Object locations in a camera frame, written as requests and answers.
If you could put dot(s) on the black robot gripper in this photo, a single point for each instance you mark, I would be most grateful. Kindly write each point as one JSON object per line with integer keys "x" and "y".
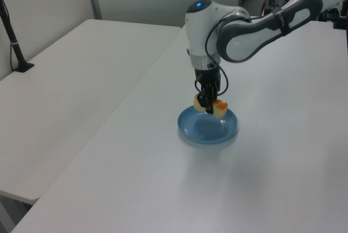
{"x": 208, "y": 76}

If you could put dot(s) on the bread slice with orange topping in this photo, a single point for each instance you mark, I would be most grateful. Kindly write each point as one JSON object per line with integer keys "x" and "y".
{"x": 220, "y": 109}

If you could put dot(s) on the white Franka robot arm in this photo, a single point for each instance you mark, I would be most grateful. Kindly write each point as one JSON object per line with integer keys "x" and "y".
{"x": 244, "y": 34}

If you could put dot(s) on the blue round plate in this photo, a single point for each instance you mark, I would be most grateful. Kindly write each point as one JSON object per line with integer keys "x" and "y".
{"x": 207, "y": 129}

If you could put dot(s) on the black clamp mount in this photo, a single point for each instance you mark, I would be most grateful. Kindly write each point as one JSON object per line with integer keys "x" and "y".
{"x": 340, "y": 18}

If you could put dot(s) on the black camera stand pole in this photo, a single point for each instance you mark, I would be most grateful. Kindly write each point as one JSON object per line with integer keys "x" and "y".
{"x": 12, "y": 40}

